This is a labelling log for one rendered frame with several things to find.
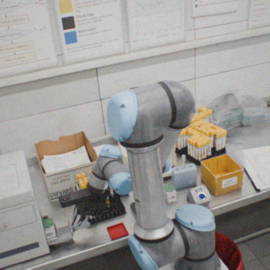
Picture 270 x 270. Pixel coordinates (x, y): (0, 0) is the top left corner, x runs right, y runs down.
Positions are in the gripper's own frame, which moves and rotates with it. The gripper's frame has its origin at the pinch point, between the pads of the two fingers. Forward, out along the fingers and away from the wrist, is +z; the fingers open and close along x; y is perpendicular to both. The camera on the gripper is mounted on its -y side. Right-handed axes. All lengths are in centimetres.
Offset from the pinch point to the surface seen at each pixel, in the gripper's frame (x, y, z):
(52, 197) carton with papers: 25.0, -1.7, 4.1
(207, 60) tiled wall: 60, 63, -71
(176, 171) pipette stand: 8.6, 38.4, -28.2
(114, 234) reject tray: -5.1, 15.0, -3.4
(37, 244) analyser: -4.3, -12.2, 5.8
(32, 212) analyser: -4.6, -18.3, -7.8
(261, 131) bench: 34, 96, -50
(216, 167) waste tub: 10, 58, -34
